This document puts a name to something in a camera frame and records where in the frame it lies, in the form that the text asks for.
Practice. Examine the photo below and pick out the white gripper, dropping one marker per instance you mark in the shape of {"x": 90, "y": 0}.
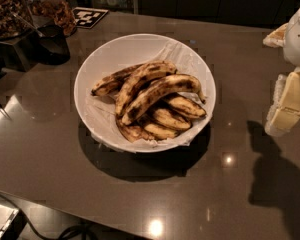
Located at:
{"x": 298, "y": 39}

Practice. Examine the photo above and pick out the right short banana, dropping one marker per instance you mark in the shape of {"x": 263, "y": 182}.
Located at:
{"x": 184, "y": 106}

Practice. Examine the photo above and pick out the middle lower banana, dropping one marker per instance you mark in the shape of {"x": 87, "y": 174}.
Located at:
{"x": 169, "y": 118}

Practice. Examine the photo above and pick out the lower small banana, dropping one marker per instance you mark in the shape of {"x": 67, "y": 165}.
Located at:
{"x": 158, "y": 131}

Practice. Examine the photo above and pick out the bottom dark banana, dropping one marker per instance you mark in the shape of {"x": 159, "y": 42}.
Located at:
{"x": 133, "y": 133}

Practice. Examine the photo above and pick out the left dark spotted banana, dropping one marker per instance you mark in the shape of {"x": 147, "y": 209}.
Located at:
{"x": 112, "y": 82}

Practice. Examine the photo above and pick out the white round bowl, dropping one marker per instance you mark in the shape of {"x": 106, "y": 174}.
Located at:
{"x": 123, "y": 50}

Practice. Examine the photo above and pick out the white paper liner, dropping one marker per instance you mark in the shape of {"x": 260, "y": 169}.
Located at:
{"x": 180, "y": 55}

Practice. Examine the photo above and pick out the black and white marker tag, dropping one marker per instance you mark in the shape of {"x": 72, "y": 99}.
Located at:
{"x": 88, "y": 17}

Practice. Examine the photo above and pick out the black scoop cup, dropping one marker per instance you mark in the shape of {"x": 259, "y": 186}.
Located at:
{"x": 50, "y": 45}

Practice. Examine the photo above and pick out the glass jar of snacks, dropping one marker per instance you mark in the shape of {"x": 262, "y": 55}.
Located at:
{"x": 58, "y": 12}

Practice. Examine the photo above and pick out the dark metal stand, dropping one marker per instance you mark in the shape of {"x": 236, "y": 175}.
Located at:
{"x": 18, "y": 53}

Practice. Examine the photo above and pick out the glass jar of nuts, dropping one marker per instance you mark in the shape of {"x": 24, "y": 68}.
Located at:
{"x": 5, "y": 10}

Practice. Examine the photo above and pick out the grey device on floor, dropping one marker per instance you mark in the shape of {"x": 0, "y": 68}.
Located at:
{"x": 7, "y": 219}

